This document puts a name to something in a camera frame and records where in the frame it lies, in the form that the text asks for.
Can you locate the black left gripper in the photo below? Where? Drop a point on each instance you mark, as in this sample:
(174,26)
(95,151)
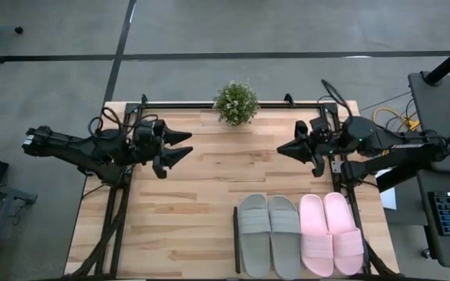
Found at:
(148,142)

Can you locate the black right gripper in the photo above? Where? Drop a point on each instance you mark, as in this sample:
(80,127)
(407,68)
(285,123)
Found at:
(326,138)

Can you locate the pink rubber slide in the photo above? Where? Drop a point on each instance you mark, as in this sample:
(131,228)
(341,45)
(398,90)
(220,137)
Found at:
(315,234)
(345,238)

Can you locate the grey rubber slide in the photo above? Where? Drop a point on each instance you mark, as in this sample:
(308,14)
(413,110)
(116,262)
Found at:
(284,238)
(254,234)

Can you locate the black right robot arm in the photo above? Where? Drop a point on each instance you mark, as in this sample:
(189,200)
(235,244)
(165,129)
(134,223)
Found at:
(397,150)

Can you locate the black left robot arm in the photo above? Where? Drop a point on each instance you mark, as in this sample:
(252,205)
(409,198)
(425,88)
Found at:
(76,148)

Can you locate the small green potted plant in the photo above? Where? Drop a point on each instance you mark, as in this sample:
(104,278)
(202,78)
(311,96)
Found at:
(236,103)

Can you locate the white paper sheet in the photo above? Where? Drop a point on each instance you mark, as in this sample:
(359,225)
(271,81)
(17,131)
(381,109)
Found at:
(389,199)

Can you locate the black divider board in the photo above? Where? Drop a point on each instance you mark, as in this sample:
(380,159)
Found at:
(236,242)

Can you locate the grey side table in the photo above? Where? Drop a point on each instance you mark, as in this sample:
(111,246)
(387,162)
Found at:
(440,109)

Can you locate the black pole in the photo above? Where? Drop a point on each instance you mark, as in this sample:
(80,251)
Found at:
(449,62)

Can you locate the grey keyboard desk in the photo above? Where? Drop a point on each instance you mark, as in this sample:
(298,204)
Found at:
(447,250)

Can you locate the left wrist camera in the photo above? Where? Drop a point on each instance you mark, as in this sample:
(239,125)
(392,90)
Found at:
(160,168)

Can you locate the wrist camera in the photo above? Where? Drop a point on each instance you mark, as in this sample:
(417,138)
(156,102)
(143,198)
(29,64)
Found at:
(160,168)
(318,166)

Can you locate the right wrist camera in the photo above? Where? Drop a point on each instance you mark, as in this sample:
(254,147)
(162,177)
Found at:
(318,166)

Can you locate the black aluminium rig frame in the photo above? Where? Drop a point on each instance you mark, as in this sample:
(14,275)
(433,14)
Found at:
(178,105)

